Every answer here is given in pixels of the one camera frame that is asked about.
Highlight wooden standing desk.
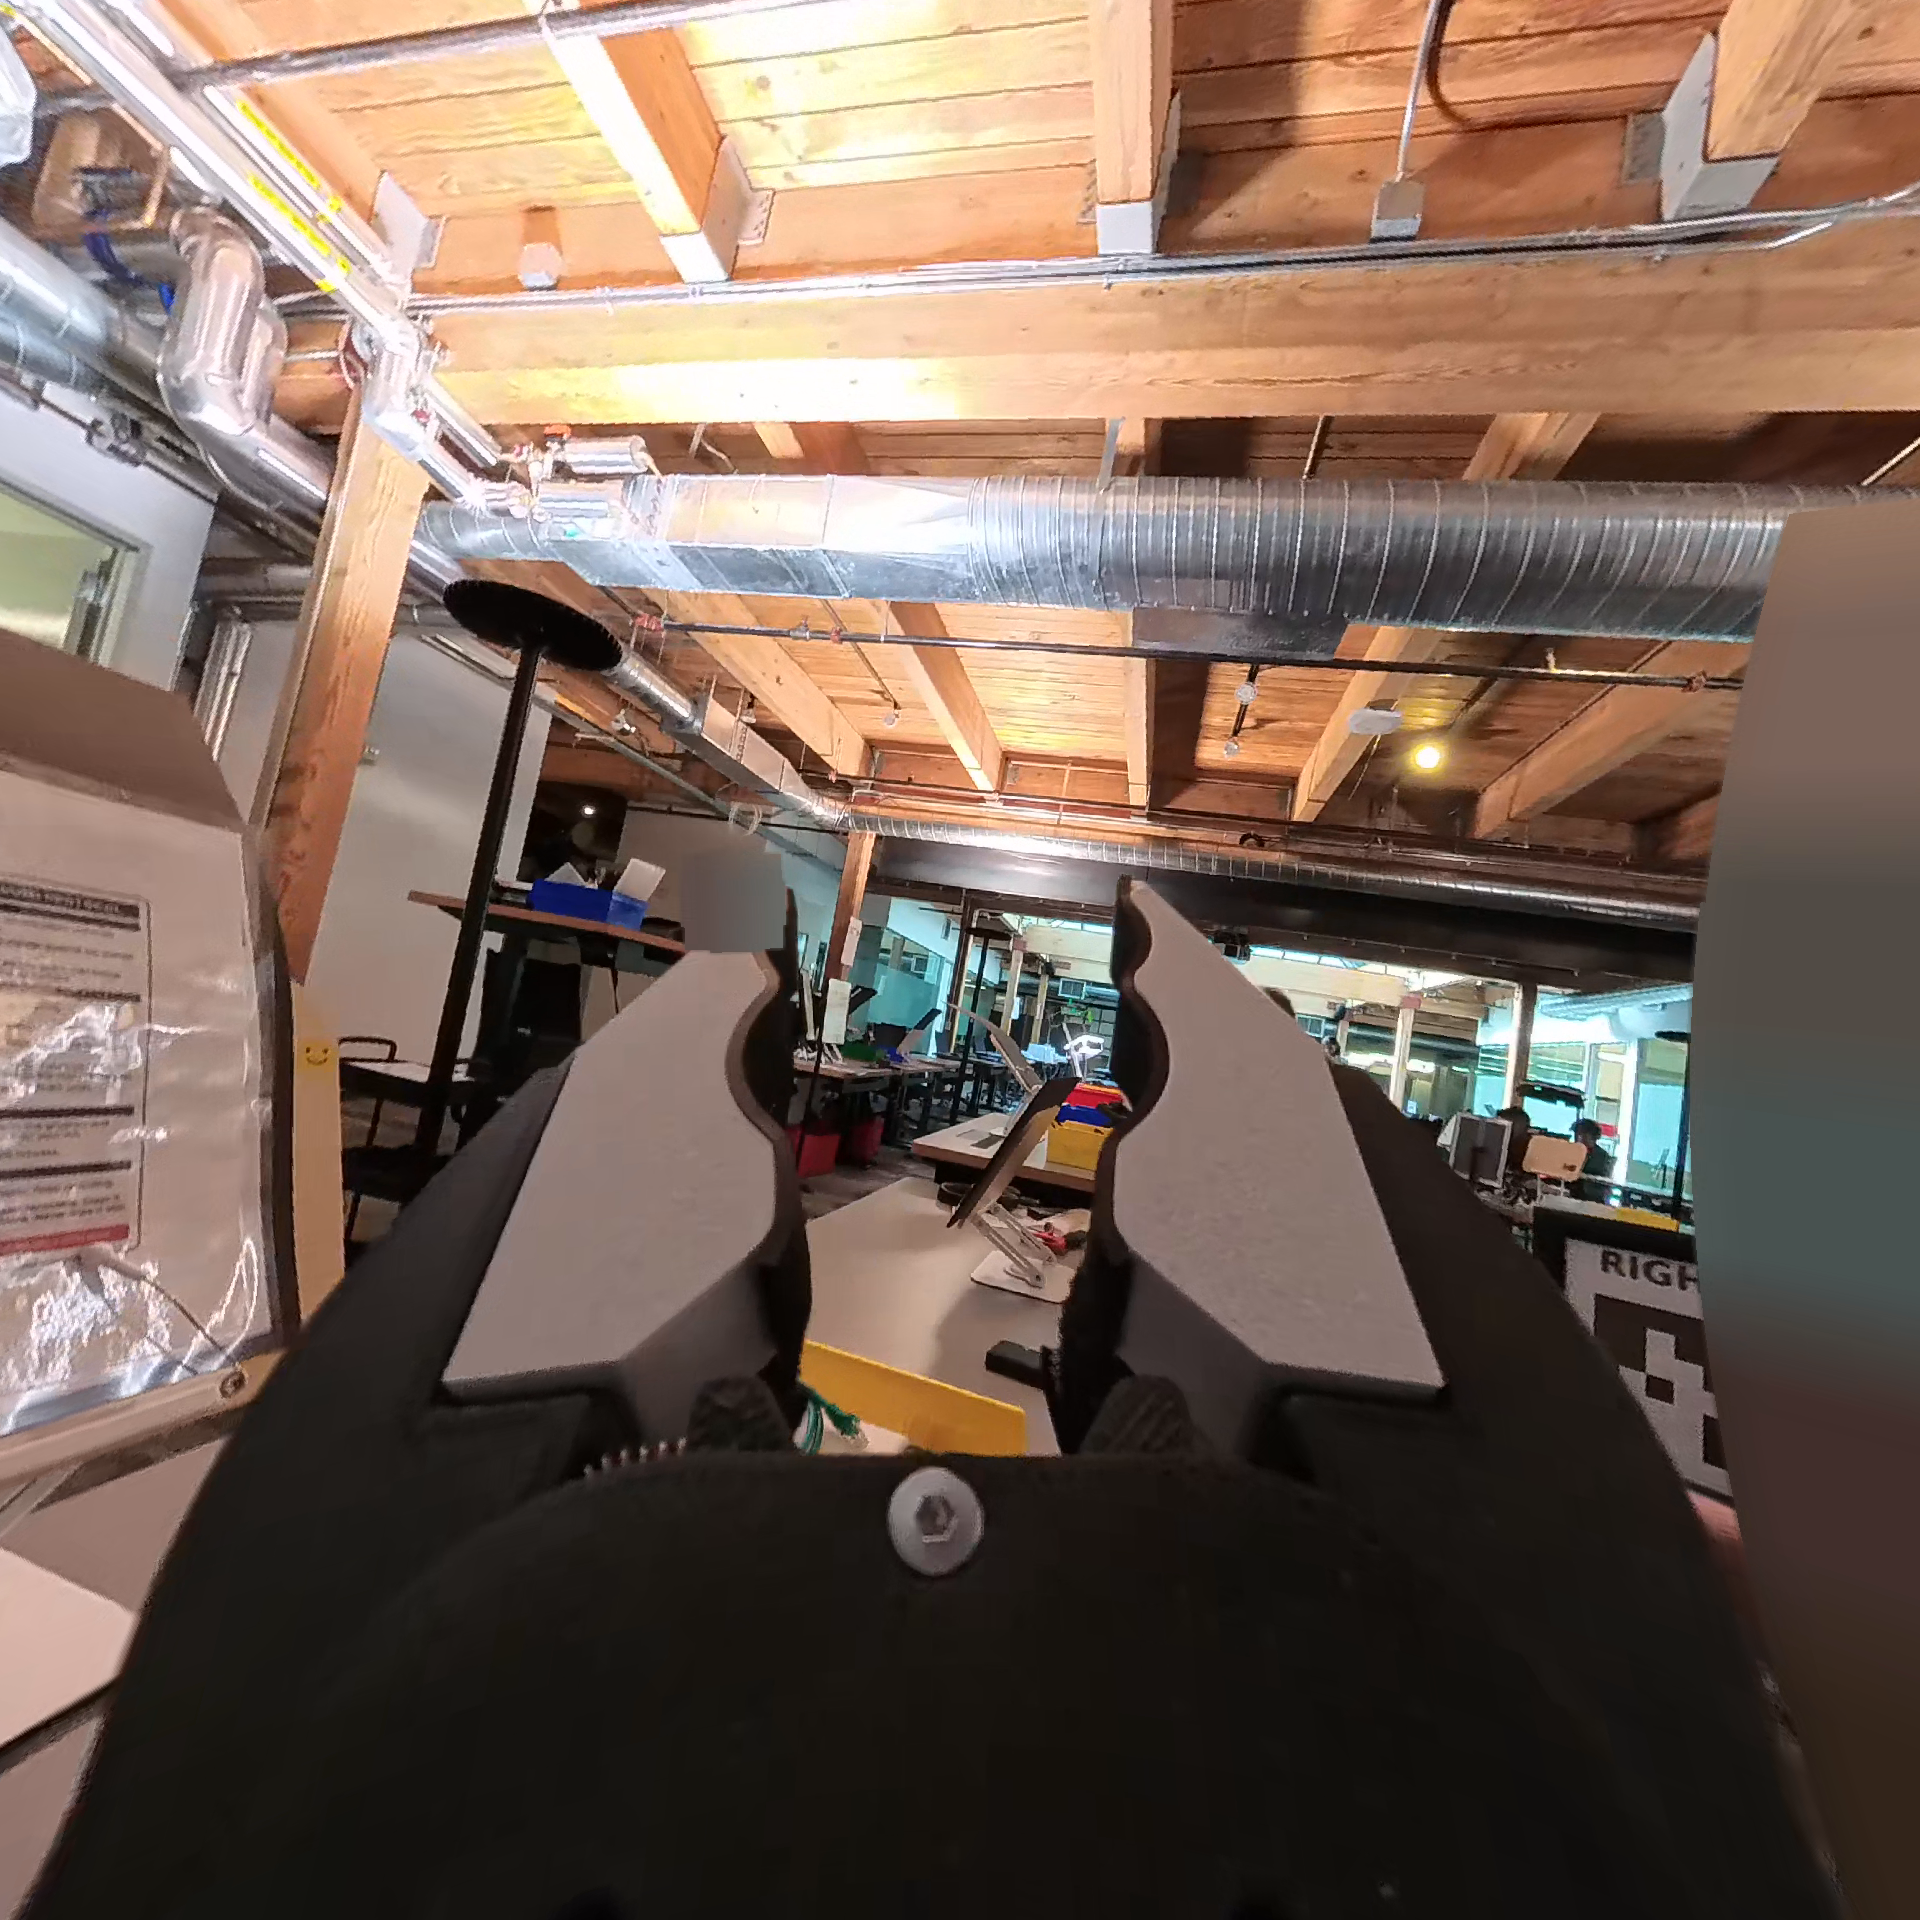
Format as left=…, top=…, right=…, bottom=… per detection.
left=406, top=887, right=693, bottom=1081

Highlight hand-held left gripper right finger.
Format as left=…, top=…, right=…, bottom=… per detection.
left=1054, top=880, right=1446, bottom=1448

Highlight black wire cart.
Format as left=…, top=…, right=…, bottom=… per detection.
left=335, top=1031, right=496, bottom=1201

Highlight large silver ventilation duct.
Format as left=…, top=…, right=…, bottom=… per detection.
left=410, top=471, right=1786, bottom=645

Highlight black floor lamp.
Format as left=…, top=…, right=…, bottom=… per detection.
left=427, top=576, right=623, bottom=1162

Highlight wooden support post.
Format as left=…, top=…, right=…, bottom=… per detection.
left=246, top=381, right=435, bottom=984

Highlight grey beam bracket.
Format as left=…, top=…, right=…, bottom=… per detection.
left=1623, top=30, right=1778, bottom=224

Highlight grey laptop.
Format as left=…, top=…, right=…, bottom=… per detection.
left=944, top=1072, right=1085, bottom=1232

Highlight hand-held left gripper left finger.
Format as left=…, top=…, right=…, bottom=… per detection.
left=446, top=891, right=815, bottom=1411

